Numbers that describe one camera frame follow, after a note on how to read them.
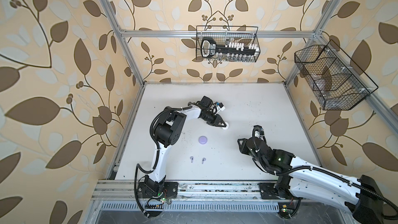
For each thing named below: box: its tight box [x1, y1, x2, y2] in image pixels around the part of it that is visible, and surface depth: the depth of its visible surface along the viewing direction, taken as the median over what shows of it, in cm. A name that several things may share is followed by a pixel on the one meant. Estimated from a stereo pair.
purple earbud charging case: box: [198, 135, 208, 145], surface depth 93 cm
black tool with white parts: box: [200, 37, 261, 59], surface depth 85 cm
